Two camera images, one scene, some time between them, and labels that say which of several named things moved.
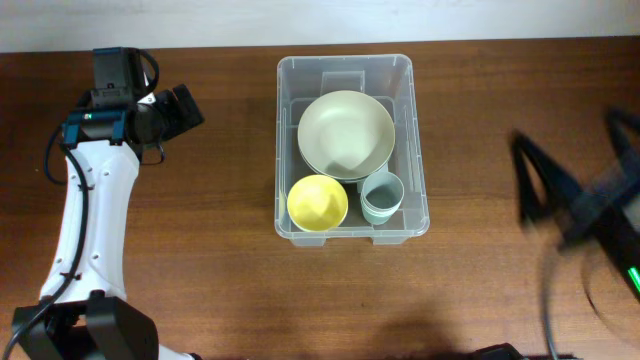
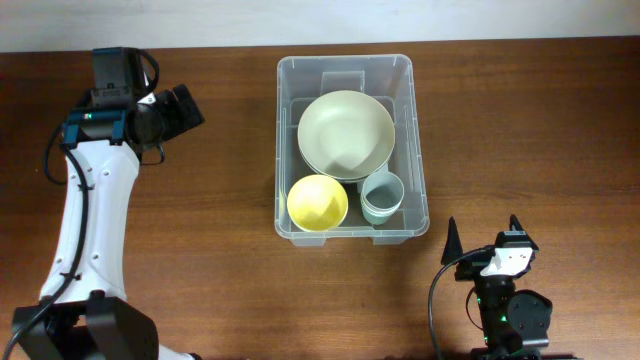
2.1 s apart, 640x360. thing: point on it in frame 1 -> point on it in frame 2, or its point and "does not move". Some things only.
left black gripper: [177, 119] does not move
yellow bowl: [317, 203] does not move
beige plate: [346, 134] does not move
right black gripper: [616, 180] -> [472, 264]
